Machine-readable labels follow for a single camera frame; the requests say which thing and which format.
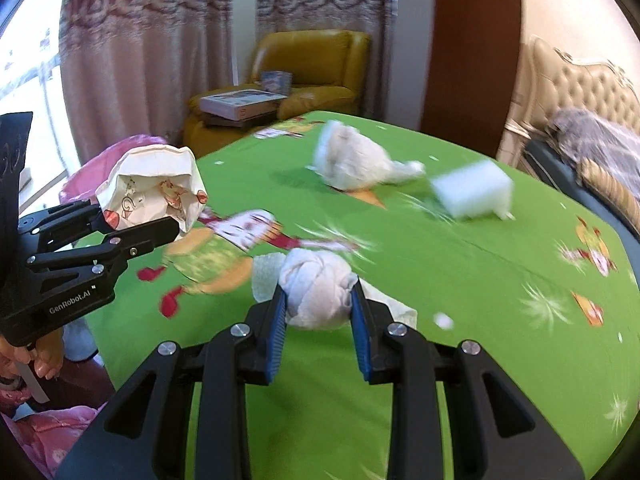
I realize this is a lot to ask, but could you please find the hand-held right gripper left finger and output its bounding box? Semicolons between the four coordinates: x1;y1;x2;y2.
55;290;288;480

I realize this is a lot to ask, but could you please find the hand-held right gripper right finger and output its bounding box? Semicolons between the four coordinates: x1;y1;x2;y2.
350;287;583;480

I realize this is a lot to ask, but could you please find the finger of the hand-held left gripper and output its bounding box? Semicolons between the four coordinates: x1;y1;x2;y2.
17;200;108;248
25;217;181;272

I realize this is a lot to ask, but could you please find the pink trash bin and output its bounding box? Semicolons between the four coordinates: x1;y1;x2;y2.
60;134;171;206

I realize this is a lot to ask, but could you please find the printed paper cup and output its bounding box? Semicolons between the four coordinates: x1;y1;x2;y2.
95;144;208;233

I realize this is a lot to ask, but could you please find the person's left hand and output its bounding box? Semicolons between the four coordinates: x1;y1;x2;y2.
0;327;65;381

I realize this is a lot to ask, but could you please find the white flat box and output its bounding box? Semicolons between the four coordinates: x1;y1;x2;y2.
200;89;290;122

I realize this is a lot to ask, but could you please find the crumpled white tissue wad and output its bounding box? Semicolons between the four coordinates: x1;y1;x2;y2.
312;120;427;192

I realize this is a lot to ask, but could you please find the white foam block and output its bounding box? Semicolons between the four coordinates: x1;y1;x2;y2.
431;160;516;222

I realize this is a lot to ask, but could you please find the small blue book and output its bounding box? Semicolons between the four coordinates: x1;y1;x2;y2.
260;70;293;95

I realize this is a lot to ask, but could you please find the yellow leather armchair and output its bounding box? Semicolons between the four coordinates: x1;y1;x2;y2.
182;30;373;158

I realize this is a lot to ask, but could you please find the striped pillow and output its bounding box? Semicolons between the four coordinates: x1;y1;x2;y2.
580;157;640;221

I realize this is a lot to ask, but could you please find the brown wooden wardrobe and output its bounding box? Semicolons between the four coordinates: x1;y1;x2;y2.
420;0;523;158

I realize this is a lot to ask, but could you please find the purple quilt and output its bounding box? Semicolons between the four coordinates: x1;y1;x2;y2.
547;107;640;181

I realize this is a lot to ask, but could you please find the beige tufted headboard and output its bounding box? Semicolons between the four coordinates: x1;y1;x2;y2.
505;35;640;136

